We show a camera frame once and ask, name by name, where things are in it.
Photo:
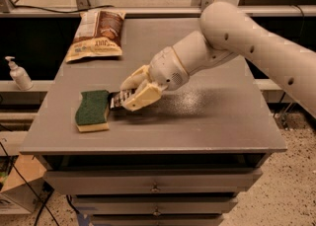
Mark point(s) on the black rxbar chocolate bar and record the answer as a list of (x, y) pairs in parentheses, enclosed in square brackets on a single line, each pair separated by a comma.
[(117, 98)]

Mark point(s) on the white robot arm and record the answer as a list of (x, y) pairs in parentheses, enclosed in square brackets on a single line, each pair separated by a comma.
[(225, 32)]

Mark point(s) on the top drawer metal knob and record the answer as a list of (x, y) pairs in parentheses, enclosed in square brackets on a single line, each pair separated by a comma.
[(155, 189)]

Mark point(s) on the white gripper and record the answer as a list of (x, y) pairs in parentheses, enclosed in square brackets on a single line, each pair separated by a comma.
[(167, 68)]

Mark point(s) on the green and yellow sponge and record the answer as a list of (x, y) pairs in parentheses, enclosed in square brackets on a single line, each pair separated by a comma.
[(92, 114)]

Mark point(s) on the grey drawer cabinet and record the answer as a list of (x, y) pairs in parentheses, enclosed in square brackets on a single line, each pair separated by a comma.
[(201, 144)]

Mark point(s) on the brown white chip bag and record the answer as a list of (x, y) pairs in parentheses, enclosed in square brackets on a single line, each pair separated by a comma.
[(98, 35)]

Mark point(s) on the cardboard box on floor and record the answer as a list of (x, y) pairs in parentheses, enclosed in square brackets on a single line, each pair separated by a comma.
[(21, 190)]

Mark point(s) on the drawer metal knob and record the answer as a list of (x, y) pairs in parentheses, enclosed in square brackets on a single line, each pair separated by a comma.
[(155, 189), (156, 212)]

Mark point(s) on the white pump dispenser bottle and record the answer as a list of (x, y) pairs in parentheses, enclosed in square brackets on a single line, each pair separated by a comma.
[(19, 75)]

